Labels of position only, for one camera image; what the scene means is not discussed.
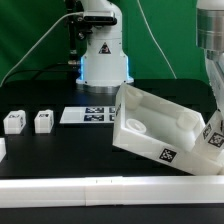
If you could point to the white square table top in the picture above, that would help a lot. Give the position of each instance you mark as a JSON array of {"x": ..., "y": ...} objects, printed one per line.
[{"x": 161, "y": 130}]

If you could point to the white front fence bar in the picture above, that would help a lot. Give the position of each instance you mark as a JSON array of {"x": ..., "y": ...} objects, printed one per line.
[{"x": 111, "y": 191}]

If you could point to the white fence bar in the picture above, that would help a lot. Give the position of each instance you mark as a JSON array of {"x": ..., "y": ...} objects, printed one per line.
[
  {"x": 2, "y": 149},
  {"x": 111, "y": 191}
]

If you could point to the white marker base plate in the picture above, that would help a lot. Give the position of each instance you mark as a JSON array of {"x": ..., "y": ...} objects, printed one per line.
[{"x": 91, "y": 114}]

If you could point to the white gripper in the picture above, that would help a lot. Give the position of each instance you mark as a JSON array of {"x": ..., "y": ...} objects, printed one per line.
[{"x": 214, "y": 62}]

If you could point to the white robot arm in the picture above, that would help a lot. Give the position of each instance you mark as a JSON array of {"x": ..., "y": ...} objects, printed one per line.
[{"x": 95, "y": 29}]

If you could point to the white left fence bar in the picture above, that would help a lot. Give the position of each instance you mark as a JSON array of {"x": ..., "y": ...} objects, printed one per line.
[{"x": 2, "y": 149}]

